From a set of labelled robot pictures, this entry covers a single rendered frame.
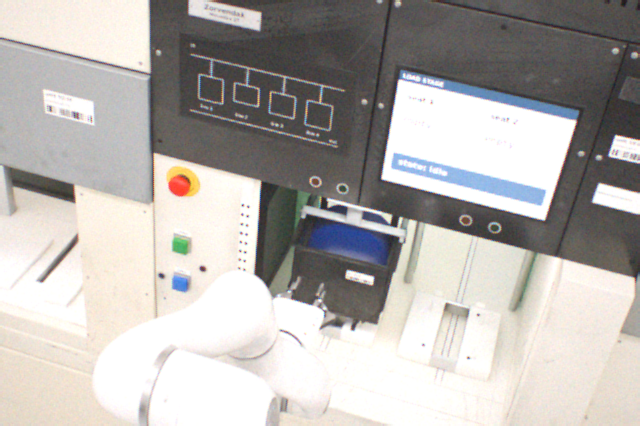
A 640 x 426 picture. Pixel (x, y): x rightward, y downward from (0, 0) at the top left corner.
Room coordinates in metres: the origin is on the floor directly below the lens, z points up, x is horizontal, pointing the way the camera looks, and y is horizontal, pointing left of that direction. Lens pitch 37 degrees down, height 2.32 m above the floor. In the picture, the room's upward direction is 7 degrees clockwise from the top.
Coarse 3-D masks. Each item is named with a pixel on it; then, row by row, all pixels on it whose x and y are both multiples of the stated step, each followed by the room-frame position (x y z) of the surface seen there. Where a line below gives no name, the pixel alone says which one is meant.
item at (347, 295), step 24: (312, 216) 1.63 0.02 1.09; (336, 216) 1.55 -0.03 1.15; (360, 216) 1.53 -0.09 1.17; (312, 264) 1.47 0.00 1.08; (336, 264) 1.46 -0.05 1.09; (360, 264) 1.45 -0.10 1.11; (288, 288) 1.48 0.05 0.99; (312, 288) 1.47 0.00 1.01; (336, 288) 1.46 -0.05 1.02; (360, 288) 1.45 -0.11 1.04; (384, 288) 1.44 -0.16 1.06; (336, 312) 1.46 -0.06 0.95; (360, 312) 1.45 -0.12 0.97
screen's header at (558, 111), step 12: (408, 72) 1.25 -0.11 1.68; (420, 84) 1.24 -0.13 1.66; (432, 84) 1.24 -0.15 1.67; (444, 84) 1.23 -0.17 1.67; (456, 84) 1.23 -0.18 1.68; (480, 96) 1.22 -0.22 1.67; (492, 96) 1.22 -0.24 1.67; (504, 96) 1.21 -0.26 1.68; (516, 96) 1.21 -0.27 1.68; (528, 108) 1.20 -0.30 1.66; (540, 108) 1.20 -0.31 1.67; (552, 108) 1.20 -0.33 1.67; (564, 108) 1.19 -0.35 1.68; (576, 120) 1.19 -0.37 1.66
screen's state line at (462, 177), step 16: (400, 160) 1.24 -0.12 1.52; (416, 160) 1.24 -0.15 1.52; (432, 176) 1.23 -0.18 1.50; (448, 176) 1.22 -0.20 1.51; (464, 176) 1.22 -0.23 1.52; (480, 176) 1.21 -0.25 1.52; (496, 192) 1.21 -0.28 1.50; (512, 192) 1.20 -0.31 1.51; (528, 192) 1.20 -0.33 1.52; (544, 192) 1.19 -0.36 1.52
